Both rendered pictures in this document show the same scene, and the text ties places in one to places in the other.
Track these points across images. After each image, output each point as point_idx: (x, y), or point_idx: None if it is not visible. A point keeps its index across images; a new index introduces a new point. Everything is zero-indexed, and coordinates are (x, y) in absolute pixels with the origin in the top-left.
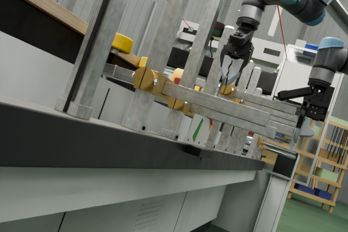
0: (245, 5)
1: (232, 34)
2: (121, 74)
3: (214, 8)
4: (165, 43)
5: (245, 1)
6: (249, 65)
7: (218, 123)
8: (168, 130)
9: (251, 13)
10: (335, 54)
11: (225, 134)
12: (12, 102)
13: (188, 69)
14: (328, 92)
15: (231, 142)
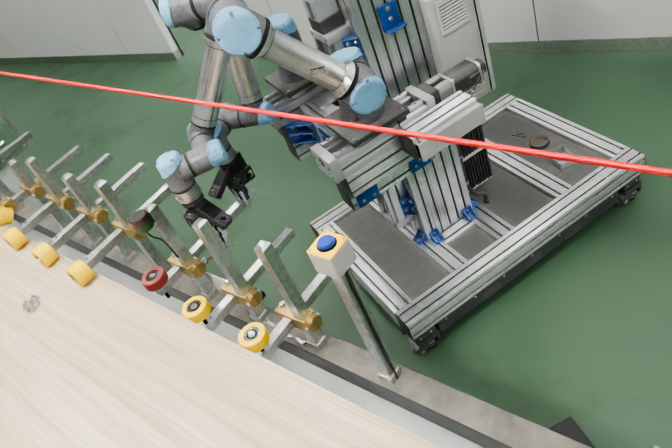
0: (188, 192)
1: (223, 223)
2: (279, 340)
3: (211, 230)
4: (300, 297)
5: (183, 189)
6: (74, 180)
7: (159, 255)
8: (262, 314)
9: (197, 192)
10: (223, 133)
11: (123, 246)
12: (448, 393)
13: (237, 278)
14: (239, 158)
15: (92, 237)
